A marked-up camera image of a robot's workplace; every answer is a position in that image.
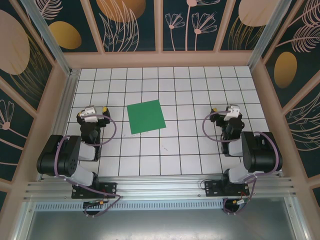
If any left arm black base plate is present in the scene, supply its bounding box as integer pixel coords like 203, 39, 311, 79
71, 182, 118, 200

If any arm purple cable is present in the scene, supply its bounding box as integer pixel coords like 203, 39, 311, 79
202, 111, 281, 216
53, 113, 124, 218

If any short aluminium side rail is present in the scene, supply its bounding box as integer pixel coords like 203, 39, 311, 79
37, 69, 81, 181

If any galvanised metal sheet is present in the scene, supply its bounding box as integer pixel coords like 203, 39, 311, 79
14, 197, 316, 240

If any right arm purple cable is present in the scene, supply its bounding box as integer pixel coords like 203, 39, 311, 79
202, 111, 281, 216

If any aluminium frame post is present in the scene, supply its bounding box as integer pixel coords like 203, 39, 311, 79
19, 0, 74, 74
248, 0, 286, 74

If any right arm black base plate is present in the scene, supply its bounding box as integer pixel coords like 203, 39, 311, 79
204, 180, 251, 197

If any slotted metal cable tray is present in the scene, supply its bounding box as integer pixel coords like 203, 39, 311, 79
34, 201, 226, 212

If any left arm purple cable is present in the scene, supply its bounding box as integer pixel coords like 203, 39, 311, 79
53, 113, 124, 218

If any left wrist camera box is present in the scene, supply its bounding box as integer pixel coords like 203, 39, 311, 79
79, 106, 98, 123

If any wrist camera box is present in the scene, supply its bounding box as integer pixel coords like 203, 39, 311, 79
79, 106, 98, 123
223, 104, 242, 123

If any green paper sheet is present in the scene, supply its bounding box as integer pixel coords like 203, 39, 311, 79
126, 99, 167, 135

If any long aluminium mounting rail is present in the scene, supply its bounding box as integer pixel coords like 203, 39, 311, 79
23, 176, 301, 201

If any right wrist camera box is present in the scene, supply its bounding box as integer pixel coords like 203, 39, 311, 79
223, 104, 242, 123

